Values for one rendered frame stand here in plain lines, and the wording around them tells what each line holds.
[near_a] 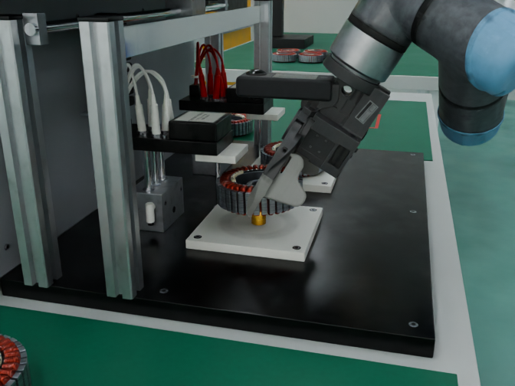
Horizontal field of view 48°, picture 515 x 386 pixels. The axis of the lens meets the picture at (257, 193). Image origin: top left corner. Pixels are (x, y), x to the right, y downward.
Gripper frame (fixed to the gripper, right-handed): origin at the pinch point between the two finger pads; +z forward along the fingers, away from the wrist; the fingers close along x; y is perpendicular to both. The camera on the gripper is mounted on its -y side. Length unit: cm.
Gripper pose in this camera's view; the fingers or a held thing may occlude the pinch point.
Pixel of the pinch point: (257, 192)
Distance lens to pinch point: 74.6
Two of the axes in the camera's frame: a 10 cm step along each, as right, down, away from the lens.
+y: 8.5, 5.3, -0.3
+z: -4.8, 7.8, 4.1
